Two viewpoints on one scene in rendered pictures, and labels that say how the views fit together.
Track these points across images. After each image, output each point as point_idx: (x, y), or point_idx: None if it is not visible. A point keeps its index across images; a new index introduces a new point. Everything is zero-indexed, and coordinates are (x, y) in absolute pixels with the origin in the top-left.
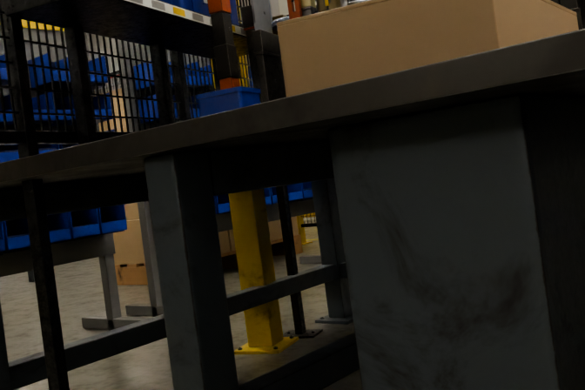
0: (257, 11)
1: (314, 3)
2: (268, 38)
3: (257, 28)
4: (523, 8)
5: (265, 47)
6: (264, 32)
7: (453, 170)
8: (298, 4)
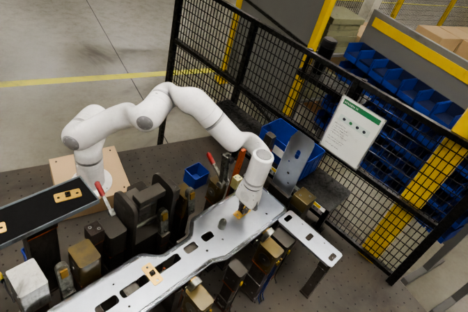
0: (279, 177)
1: (233, 187)
2: (275, 191)
3: (274, 182)
4: (52, 177)
5: (269, 191)
6: (272, 186)
7: None
8: (230, 180)
